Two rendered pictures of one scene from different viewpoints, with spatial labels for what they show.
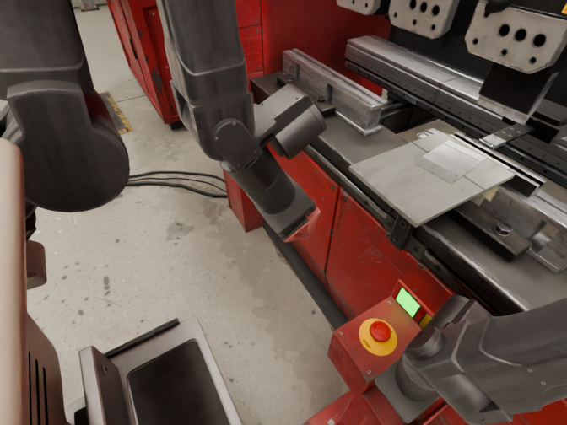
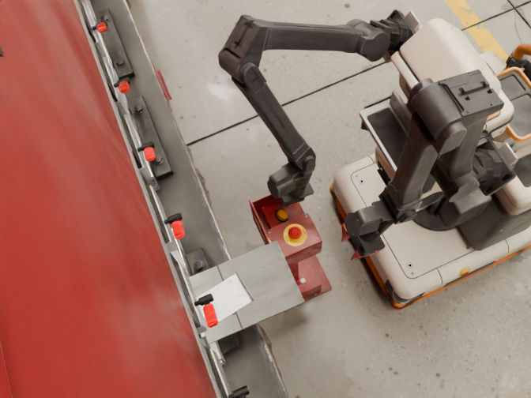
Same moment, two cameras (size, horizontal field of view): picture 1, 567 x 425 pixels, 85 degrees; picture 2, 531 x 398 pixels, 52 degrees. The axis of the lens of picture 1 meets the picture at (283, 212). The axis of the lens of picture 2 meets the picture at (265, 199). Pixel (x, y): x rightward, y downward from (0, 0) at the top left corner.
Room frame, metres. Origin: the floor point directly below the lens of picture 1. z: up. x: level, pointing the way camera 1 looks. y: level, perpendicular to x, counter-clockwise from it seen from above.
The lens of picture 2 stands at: (0.79, -0.11, 2.39)
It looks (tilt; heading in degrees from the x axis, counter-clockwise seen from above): 67 degrees down; 196
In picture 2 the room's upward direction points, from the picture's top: 10 degrees counter-clockwise
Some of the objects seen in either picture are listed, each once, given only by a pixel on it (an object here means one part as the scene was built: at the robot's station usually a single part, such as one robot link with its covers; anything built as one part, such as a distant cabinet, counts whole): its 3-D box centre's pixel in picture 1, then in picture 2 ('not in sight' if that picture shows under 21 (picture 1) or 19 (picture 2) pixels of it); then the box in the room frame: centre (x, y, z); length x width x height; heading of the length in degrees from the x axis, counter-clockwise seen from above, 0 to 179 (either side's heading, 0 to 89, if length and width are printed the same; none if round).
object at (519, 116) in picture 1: (511, 89); not in sight; (0.56, -0.42, 1.13); 0.10 x 0.02 x 0.10; 30
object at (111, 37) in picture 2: not in sight; (114, 44); (-0.34, -0.86, 0.89); 0.30 x 0.05 x 0.03; 30
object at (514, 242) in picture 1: (456, 206); (212, 298); (0.50, -0.39, 0.89); 0.30 x 0.05 x 0.03; 30
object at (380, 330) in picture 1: (379, 333); (295, 234); (0.25, -0.18, 0.79); 0.04 x 0.04 x 0.04
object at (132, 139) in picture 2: not in sight; (117, 147); (0.23, -0.60, 1.26); 0.15 x 0.09 x 0.17; 30
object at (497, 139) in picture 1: (524, 125); not in sight; (0.64, -0.55, 1.01); 0.26 x 0.12 x 0.05; 120
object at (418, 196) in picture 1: (429, 171); (243, 290); (0.49, -0.29, 1.00); 0.26 x 0.18 x 0.01; 120
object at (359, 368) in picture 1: (395, 361); (286, 226); (0.21, -0.21, 0.75); 0.20 x 0.16 x 0.18; 30
